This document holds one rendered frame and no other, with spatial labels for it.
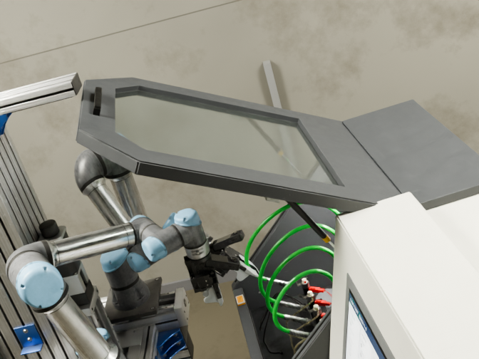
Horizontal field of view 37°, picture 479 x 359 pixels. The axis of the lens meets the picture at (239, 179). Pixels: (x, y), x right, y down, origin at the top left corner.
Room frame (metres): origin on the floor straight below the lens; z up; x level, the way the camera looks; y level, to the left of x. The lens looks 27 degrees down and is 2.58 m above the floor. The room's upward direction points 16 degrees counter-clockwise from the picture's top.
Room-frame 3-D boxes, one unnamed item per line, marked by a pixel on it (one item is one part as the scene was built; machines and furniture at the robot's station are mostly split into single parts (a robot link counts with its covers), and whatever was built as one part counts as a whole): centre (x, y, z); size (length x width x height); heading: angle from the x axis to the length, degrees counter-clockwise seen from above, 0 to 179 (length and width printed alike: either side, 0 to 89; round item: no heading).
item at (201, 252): (1.91, 0.19, 1.44); 0.08 x 0.08 x 0.05
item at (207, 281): (1.91, 0.20, 1.36); 0.09 x 0.08 x 0.12; 92
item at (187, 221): (1.91, 0.19, 1.52); 0.09 x 0.08 x 0.11; 116
